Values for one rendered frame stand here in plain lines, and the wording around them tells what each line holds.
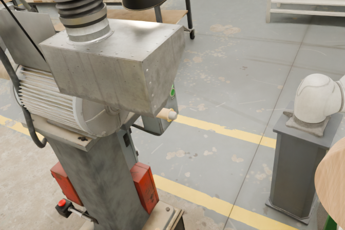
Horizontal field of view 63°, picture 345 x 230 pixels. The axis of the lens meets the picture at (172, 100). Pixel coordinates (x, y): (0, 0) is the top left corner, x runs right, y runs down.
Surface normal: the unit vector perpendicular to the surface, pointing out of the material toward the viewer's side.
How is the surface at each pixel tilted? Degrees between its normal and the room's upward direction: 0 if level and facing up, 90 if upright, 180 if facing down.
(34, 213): 0
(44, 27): 90
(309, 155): 90
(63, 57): 90
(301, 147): 90
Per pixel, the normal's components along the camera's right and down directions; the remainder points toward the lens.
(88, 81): -0.48, 0.58
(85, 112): 0.52, 0.35
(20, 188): -0.14, -0.79
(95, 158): 0.87, 0.20
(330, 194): -0.71, 0.55
